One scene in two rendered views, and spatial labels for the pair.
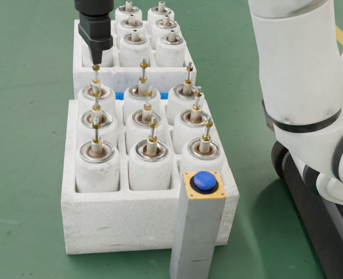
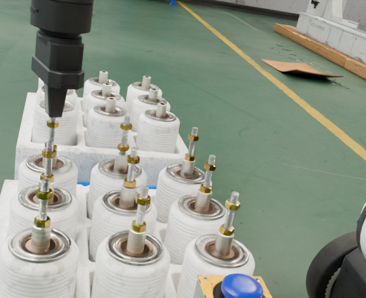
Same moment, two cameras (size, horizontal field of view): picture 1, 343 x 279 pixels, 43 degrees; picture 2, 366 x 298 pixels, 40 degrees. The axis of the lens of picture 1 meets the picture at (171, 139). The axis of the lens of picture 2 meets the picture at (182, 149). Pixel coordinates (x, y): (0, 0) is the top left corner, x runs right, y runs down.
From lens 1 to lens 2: 0.31 m
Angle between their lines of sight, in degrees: 17
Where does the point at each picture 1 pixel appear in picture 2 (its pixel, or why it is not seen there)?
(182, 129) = (182, 222)
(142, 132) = (118, 222)
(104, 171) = (49, 279)
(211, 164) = not seen: hidden behind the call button
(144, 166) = (122, 274)
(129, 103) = (100, 182)
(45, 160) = not seen: outside the picture
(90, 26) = (51, 49)
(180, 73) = (171, 161)
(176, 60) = (165, 143)
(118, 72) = (83, 152)
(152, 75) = not seen: hidden behind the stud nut
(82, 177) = (7, 290)
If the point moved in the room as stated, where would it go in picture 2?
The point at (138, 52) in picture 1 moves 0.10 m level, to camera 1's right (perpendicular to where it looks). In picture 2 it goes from (113, 126) to (158, 134)
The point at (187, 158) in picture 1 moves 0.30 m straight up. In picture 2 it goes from (194, 264) to (244, 32)
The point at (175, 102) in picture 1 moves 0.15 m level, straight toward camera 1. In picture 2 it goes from (169, 186) to (166, 232)
